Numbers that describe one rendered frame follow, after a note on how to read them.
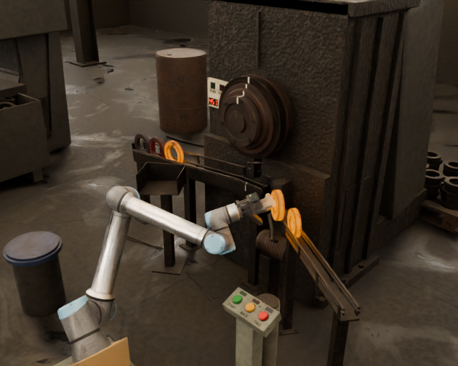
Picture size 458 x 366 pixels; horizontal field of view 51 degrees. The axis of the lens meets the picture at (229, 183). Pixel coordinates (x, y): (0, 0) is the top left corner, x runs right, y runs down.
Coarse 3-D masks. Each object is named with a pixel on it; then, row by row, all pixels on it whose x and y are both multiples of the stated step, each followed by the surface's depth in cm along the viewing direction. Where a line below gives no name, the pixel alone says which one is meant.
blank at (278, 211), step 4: (272, 192) 245; (276, 192) 238; (280, 192) 238; (272, 196) 245; (276, 196) 237; (280, 196) 236; (276, 200) 238; (280, 200) 235; (276, 204) 238; (280, 204) 235; (284, 204) 235; (272, 208) 246; (276, 208) 238; (280, 208) 235; (284, 208) 235; (272, 212) 247; (276, 212) 239; (280, 212) 236; (284, 212) 236; (276, 216) 239; (280, 216) 237; (276, 220) 240; (280, 220) 241
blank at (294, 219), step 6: (294, 210) 246; (288, 216) 254; (294, 216) 243; (300, 216) 243; (288, 222) 255; (294, 222) 243; (300, 222) 242; (294, 228) 243; (300, 228) 242; (294, 234) 244; (300, 234) 244
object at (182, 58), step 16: (160, 64) 541; (176, 64) 532; (192, 64) 535; (160, 80) 551; (176, 80) 539; (192, 80) 543; (160, 96) 561; (176, 96) 548; (192, 96) 551; (160, 112) 572; (176, 112) 556; (192, 112) 559; (176, 128) 565; (192, 128) 567
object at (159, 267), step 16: (144, 176) 312; (160, 176) 318; (176, 176) 316; (144, 192) 304; (160, 192) 302; (176, 192) 301; (160, 256) 343; (176, 256) 343; (160, 272) 327; (176, 272) 326
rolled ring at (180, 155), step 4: (172, 140) 336; (168, 144) 337; (172, 144) 333; (176, 144) 332; (164, 148) 342; (168, 148) 341; (176, 148) 332; (180, 148) 332; (164, 152) 344; (168, 152) 343; (180, 152) 331; (168, 156) 342; (180, 156) 331; (180, 160) 333
